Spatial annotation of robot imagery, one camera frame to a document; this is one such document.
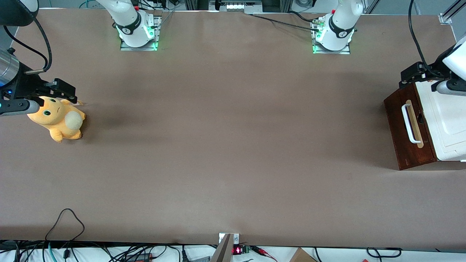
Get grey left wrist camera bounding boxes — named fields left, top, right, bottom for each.
left=431, top=79, right=466, bottom=96

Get red clip leads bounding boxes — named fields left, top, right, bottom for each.
left=250, top=246, right=279, bottom=262

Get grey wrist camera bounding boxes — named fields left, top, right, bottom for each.
left=431, top=79, right=466, bottom=96
left=0, top=98, right=40, bottom=117

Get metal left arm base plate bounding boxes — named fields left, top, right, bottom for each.
left=311, top=17, right=351, bottom=55

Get aluminium frame profile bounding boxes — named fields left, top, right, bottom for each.
left=438, top=0, right=466, bottom=25

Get dark wooden drawer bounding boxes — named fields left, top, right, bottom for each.
left=384, top=83, right=438, bottom=171

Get black looped cable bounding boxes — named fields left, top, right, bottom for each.
left=44, top=208, right=86, bottom=262

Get black power adapter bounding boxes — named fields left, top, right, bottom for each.
left=125, top=253, right=154, bottom=262

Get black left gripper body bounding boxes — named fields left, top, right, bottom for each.
left=422, top=62, right=454, bottom=91

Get brown cardboard piece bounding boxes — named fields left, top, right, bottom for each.
left=289, top=247, right=318, bottom=262

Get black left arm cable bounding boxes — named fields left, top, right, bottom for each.
left=408, top=0, right=445, bottom=78

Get black cable across table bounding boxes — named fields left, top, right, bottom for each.
left=250, top=13, right=321, bottom=32

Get light wooden handle plate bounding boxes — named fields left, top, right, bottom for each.
left=406, top=99, right=425, bottom=149

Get white drawer cabinet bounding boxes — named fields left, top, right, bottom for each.
left=415, top=81, right=466, bottom=163

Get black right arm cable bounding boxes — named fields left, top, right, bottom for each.
left=3, top=17, right=53, bottom=75

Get black coiled floor cable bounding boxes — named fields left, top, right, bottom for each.
left=366, top=247, right=403, bottom=259

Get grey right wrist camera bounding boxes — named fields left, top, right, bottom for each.
left=0, top=98, right=40, bottom=117

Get white light bar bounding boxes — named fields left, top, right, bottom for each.
left=209, top=0, right=263, bottom=15

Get orange plush toy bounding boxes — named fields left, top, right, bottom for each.
left=27, top=96, right=86, bottom=143

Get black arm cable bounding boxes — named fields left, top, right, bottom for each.
left=3, top=17, right=53, bottom=75
left=408, top=0, right=445, bottom=78

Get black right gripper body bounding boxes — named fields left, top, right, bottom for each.
left=2, top=63, right=55, bottom=101

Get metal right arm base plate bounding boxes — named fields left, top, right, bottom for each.
left=120, top=15, right=163, bottom=52

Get white drawer handle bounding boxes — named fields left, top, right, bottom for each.
left=401, top=103, right=422, bottom=144

